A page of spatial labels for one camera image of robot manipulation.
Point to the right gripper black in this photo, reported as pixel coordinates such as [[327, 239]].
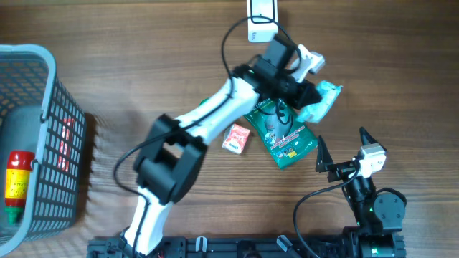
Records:
[[324, 163]]

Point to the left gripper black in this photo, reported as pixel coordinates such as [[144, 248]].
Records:
[[305, 99]]

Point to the light blue wipes packet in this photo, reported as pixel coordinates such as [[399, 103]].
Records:
[[316, 112]]

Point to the green 3M gloves packet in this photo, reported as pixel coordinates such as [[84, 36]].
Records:
[[285, 139]]

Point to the small red white packet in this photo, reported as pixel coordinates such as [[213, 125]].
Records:
[[235, 138]]

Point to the red yellow sauce bottle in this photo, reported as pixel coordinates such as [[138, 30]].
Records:
[[18, 169]]

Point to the green lid Knorr jar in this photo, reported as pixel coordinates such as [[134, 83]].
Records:
[[203, 101]]

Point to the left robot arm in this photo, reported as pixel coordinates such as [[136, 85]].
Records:
[[169, 160]]

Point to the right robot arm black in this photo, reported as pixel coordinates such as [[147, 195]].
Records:
[[378, 212]]

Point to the white barcode scanner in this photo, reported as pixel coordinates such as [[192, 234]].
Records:
[[260, 27]]

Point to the grey plastic mesh basket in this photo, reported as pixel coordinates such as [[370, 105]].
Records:
[[39, 115]]

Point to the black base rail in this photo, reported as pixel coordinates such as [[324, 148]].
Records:
[[251, 247]]

